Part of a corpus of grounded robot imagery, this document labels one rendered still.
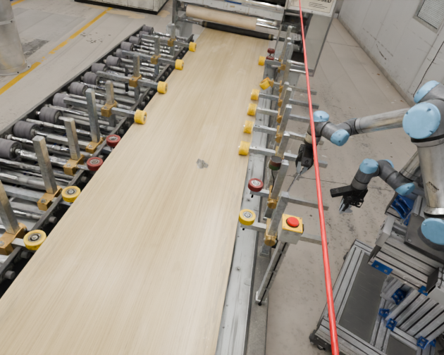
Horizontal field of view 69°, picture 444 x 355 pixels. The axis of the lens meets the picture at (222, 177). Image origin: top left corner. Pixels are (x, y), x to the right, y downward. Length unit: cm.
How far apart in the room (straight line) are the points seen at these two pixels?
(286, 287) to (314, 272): 28
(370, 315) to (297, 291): 49
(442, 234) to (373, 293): 111
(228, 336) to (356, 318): 101
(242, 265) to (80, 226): 81
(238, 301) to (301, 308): 90
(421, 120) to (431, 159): 15
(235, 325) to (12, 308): 86
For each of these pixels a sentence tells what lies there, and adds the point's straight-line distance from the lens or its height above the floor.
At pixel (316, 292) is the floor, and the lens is 256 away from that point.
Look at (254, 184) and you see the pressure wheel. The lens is 174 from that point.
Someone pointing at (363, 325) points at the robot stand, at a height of 21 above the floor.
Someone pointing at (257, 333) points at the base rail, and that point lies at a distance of 149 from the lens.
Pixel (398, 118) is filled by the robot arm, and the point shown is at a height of 145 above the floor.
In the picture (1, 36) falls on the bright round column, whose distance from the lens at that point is 494.
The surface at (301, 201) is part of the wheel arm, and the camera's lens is 181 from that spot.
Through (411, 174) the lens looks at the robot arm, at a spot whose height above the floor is 121.
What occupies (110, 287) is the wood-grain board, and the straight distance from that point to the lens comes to 132.
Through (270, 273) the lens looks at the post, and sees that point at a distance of 136.
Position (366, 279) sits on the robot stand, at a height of 21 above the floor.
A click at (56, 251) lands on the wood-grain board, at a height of 90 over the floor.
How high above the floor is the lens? 202
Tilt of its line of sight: 40 degrees down
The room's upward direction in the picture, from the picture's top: 10 degrees clockwise
